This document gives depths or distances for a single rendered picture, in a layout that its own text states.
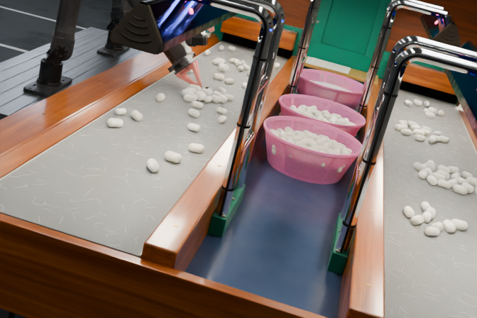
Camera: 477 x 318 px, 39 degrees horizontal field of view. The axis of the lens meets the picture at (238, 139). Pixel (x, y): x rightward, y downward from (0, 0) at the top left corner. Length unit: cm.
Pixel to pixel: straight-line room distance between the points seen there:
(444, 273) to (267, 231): 35
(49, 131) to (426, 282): 79
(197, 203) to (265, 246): 19
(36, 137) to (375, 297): 72
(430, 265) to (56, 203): 69
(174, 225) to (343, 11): 175
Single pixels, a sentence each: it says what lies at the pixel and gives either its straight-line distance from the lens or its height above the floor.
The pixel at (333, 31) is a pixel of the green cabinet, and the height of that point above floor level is 90.
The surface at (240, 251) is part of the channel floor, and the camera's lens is 129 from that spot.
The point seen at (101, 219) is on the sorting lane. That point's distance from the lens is 115.
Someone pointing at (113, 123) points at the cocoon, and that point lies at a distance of 156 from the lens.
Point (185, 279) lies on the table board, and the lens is 104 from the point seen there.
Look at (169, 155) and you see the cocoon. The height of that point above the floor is 76.
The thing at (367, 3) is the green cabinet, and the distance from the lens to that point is 273.
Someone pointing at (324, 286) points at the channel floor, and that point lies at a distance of 126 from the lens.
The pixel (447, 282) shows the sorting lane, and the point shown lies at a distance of 128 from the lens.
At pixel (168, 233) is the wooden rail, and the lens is 109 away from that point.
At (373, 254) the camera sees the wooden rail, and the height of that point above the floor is 76.
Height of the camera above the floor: 128
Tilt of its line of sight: 19 degrees down
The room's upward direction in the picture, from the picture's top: 14 degrees clockwise
